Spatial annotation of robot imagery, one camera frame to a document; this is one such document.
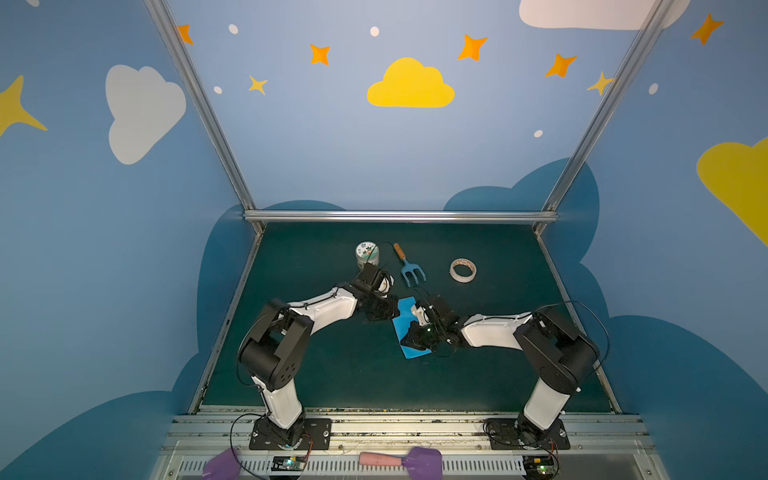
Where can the right side floor rail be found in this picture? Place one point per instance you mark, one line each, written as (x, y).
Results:
(598, 370)

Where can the front aluminium rail base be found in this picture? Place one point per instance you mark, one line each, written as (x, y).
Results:
(603, 446)

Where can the right green circuit board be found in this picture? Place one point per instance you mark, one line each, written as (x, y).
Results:
(539, 467)

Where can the cyan paper sheet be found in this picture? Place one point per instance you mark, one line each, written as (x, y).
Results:
(402, 324)

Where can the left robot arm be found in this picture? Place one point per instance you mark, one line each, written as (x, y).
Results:
(274, 348)

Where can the small patterned jar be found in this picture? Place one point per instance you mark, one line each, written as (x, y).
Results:
(367, 253)

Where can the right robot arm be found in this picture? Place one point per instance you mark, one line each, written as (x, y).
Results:
(560, 354)

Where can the purple shovel pink handle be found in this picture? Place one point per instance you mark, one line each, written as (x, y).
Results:
(421, 463)

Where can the aluminium left corner post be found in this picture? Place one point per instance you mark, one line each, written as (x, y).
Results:
(163, 19)

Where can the white double-sided tape roll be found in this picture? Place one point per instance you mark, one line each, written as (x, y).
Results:
(463, 270)

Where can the floor rail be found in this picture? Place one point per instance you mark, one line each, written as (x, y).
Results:
(598, 370)
(217, 348)

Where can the purple scoop left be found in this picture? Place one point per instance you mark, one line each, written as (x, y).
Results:
(224, 466)

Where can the left green circuit board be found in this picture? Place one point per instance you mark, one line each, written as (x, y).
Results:
(288, 464)

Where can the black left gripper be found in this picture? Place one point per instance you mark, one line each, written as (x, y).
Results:
(384, 306)

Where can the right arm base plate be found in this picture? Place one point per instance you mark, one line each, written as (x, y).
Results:
(520, 434)

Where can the aluminium back frame rail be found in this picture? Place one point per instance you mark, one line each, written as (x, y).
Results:
(476, 217)

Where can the left side floor rail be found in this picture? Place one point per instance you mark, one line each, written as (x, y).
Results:
(217, 348)

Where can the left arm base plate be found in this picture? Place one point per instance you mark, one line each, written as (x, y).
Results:
(315, 433)

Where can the aluminium right corner post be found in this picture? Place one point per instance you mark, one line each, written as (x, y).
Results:
(640, 48)

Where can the aluminium corner post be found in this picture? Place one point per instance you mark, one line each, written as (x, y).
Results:
(640, 48)
(163, 19)

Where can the green circuit board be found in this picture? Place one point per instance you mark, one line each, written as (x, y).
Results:
(539, 467)
(288, 464)

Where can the blue garden fork wooden handle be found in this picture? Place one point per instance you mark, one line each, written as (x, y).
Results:
(412, 273)

